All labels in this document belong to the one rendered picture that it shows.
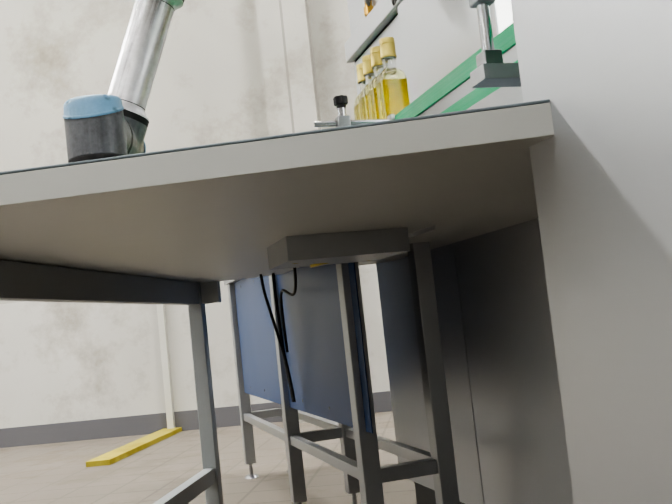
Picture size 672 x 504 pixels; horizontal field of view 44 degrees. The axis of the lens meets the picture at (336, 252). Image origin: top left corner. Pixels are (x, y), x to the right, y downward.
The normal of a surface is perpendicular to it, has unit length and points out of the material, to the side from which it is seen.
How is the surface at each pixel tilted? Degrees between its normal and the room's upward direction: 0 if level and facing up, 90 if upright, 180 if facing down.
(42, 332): 90
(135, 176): 90
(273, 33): 90
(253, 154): 90
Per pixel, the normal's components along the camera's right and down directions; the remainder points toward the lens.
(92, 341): -0.12, -0.07
